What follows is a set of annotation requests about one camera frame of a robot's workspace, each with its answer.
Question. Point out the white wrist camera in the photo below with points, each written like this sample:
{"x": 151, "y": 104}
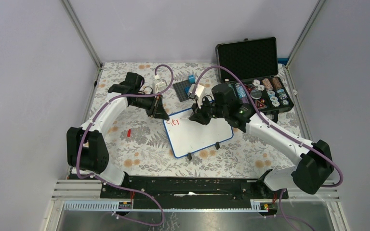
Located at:
{"x": 159, "y": 84}
{"x": 197, "y": 92}

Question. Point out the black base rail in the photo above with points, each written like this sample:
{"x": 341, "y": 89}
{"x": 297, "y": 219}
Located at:
{"x": 146, "y": 192}

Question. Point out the blue framed whiteboard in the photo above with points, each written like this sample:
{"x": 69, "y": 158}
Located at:
{"x": 187, "y": 137}

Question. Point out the black poker chip case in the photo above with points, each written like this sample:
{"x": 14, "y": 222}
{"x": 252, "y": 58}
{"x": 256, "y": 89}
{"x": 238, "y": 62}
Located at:
{"x": 255, "y": 63}

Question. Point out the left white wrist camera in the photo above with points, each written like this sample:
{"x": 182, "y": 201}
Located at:
{"x": 159, "y": 84}

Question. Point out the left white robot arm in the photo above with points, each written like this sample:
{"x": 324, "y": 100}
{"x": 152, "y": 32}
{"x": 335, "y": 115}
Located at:
{"x": 86, "y": 146}

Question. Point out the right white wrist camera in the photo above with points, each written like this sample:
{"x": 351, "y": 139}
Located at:
{"x": 197, "y": 92}

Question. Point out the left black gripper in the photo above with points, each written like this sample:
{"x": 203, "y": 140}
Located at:
{"x": 157, "y": 109}

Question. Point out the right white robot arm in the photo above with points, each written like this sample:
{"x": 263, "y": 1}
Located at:
{"x": 312, "y": 160}

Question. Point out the grey lego baseplate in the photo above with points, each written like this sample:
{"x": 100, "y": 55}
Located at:
{"x": 181, "y": 89}

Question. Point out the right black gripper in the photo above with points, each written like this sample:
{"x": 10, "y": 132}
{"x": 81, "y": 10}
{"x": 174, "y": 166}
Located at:
{"x": 197, "y": 116}

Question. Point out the blue lego brick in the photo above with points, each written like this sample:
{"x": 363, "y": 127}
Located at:
{"x": 191, "y": 79}

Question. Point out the blue corner bracket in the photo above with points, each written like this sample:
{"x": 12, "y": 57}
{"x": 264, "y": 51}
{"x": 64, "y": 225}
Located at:
{"x": 283, "y": 61}

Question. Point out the floral table mat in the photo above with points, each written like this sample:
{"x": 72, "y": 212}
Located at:
{"x": 143, "y": 146}

